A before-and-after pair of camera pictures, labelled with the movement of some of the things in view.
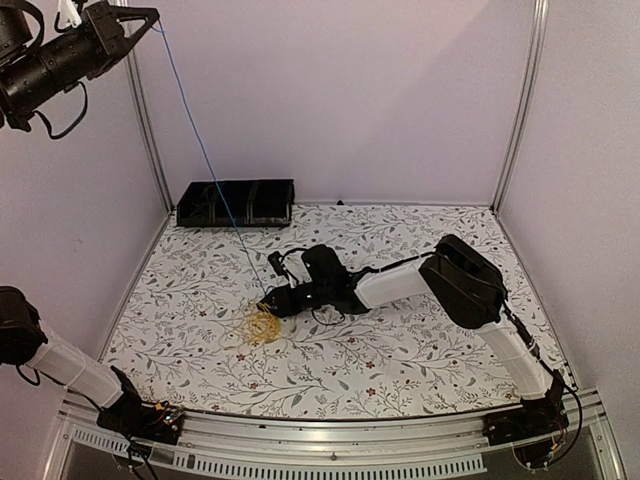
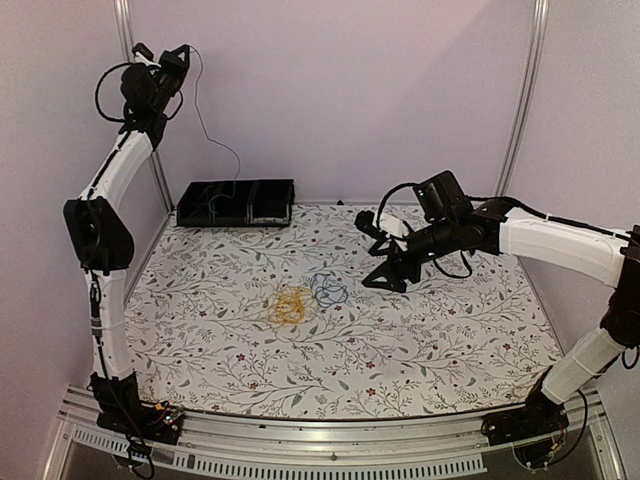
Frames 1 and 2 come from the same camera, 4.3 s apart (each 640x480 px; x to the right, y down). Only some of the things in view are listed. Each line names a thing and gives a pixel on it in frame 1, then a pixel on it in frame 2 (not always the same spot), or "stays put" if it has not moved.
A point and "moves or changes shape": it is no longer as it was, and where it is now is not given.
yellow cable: x=262 y=327 moves or changes shape
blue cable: x=206 y=155 moves or changes shape
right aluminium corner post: x=531 y=82 stays put
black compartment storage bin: x=252 y=203 stays put
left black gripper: x=109 y=32 to x=169 y=58
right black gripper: x=286 y=301 to x=397 y=283
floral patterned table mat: x=179 y=336 stays put
